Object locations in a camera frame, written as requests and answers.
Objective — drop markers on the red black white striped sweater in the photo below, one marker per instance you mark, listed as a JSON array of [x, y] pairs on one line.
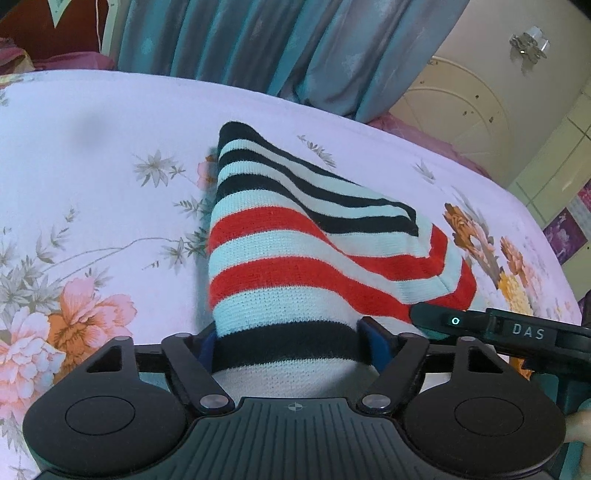
[[277, 258]]

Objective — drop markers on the purple wall poster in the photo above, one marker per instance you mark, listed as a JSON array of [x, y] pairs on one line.
[[565, 226]]

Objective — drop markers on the blue curtain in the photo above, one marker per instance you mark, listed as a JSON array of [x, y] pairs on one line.
[[277, 50]]

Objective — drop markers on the red headboard with white trim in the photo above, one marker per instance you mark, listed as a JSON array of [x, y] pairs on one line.
[[37, 27]]

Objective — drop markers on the glass wall lamp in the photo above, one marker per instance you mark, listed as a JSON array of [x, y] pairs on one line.
[[528, 44]]

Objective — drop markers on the person's right hand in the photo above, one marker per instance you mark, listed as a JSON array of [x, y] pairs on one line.
[[579, 427]]

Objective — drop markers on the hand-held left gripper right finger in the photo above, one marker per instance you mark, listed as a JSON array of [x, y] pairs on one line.
[[371, 342]]

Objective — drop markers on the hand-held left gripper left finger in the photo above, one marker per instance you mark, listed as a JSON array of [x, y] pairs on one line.
[[208, 353]]

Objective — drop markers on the purple pillow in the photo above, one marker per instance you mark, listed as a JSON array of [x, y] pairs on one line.
[[60, 61]]

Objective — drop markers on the floral bed sheet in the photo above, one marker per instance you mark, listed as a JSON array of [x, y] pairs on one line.
[[115, 152]]

